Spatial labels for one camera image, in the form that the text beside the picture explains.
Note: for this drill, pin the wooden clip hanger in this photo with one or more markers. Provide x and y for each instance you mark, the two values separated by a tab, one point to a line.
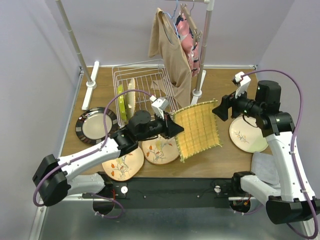
186	14

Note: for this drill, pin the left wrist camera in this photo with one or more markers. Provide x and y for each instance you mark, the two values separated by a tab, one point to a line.
159	105

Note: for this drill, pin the white clothes rack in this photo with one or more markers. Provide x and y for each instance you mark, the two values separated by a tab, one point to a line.
91	77

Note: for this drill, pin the beige t-shirt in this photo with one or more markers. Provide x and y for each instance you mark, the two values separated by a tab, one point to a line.
165	42

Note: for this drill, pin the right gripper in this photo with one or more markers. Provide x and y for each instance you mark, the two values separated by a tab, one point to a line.
228	101

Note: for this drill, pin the grey folded cloth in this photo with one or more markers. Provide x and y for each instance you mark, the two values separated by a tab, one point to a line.
264	167

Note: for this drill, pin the bird pattern plate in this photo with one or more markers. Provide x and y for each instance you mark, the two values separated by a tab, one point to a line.
160	151
125	167

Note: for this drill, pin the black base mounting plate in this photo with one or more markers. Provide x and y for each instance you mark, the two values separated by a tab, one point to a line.
177	192

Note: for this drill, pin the right bird pattern plate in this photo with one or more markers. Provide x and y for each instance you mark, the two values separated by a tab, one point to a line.
160	151

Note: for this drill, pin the white leaf pattern plate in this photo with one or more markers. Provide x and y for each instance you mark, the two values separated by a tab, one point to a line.
246	135

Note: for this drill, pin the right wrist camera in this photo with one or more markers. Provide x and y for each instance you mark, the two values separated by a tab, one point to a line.
242	82

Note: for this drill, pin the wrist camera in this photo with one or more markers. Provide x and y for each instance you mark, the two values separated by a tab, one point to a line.
242	82
159	105

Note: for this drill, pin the orange woven bamboo tray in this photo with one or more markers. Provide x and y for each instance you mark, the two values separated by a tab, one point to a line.
130	98

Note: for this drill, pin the left bird pattern plate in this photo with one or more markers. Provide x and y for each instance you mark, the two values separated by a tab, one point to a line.
125	167

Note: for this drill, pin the pink patterned garment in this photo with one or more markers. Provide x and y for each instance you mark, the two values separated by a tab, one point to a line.
186	39

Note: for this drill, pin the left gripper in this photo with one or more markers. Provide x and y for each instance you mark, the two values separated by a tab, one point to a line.
170	128

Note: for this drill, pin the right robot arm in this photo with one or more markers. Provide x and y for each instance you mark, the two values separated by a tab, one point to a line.
295	200

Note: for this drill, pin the white wire dish rack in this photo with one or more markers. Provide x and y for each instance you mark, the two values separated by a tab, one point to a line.
150	76

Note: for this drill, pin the blue wire hanger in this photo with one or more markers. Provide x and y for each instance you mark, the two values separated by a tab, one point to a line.
172	17

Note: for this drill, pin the green yellow woven mat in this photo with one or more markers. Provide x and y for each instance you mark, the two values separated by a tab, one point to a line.
200	129

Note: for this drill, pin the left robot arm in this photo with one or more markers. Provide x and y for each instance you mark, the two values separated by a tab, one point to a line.
57	178

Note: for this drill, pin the green polka dot plate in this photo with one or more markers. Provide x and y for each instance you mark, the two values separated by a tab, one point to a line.
121	103

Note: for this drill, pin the black rimmed striped plate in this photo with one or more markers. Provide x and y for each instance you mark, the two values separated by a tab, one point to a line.
89	127

